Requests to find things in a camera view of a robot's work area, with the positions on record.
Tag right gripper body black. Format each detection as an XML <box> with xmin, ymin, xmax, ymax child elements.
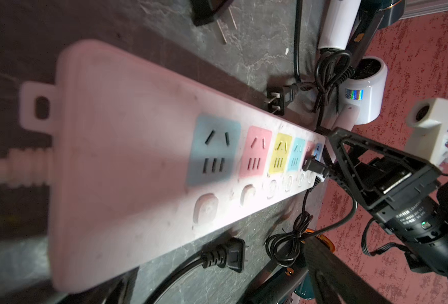
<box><xmin>356</xmin><ymin>155</ymin><xmax>448</xmax><ymax>278</ymax></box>

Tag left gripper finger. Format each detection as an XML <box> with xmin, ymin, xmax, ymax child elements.
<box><xmin>303</xmin><ymin>238</ymin><xmax>389</xmax><ymax>304</ymax></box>

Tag dark green hair dryer back right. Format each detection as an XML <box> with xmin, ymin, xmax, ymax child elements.
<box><xmin>346</xmin><ymin>0</ymin><xmax>406</xmax><ymax>70</ymax></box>

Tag dark green hair dryer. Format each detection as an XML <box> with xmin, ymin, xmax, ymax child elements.
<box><xmin>242</xmin><ymin>227</ymin><xmax>337</xmax><ymax>304</ymax></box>
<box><xmin>346</xmin><ymin>0</ymin><xmax>406</xmax><ymax>70</ymax></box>

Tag white power strip coloured sockets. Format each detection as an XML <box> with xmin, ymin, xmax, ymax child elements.
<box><xmin>19</xmin><ymin>40</ymin><xmax>325</xmax><ymax>293</ymax></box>

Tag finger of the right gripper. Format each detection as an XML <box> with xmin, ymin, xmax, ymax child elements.
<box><xmin>327</xmin><ymin>128</ymin><xmax>440</xmax><ymax>211</ymax></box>

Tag white hair dryer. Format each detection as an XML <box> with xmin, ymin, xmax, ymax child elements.
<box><xmin>318</xmin><ymin>0</ymin><xmax>362</xmax><ymax>51</ymax></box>
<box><xmin>314</xmin><ymin>56</ymin><xmax>388</xmax><ymax>134</ymax></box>

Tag dark green hair dryer front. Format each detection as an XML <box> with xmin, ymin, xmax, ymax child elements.
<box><xmin>242</xmin><ymin>227</ymin><xmax>337</xmax><ymax>304</ymax></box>

